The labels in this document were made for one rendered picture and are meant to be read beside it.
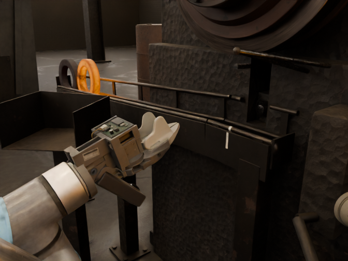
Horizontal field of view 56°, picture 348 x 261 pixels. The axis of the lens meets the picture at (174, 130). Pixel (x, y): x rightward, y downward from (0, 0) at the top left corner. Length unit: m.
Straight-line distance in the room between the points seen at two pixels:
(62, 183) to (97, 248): 1.06
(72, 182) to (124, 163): 0.09
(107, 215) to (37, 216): 1.26
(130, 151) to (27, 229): 0.19
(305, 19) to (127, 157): 0.39
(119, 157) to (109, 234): 1.11
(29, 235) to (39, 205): 0.04
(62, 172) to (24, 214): 0.08
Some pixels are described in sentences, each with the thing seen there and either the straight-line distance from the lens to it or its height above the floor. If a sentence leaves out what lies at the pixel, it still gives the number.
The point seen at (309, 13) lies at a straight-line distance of 0.64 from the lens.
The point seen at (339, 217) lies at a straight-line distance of 0.60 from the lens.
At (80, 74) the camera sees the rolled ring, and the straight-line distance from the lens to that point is 1.56.
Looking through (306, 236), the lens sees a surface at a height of 0.59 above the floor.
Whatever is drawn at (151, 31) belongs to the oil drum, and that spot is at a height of 0.82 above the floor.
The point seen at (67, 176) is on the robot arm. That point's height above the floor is 0.73.
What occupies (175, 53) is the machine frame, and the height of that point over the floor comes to 0.85.
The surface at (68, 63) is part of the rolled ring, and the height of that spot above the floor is 0.75.
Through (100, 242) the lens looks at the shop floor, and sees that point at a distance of 1.59.
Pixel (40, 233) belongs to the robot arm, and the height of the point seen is 0.66.
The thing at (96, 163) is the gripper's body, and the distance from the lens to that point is 0.55.
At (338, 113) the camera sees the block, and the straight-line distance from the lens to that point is 0.64.
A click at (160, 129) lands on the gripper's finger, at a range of 0.58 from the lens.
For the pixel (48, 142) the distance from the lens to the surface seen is 1.07.
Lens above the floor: 0.96
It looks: 19 degrees down
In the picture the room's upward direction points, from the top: straight up
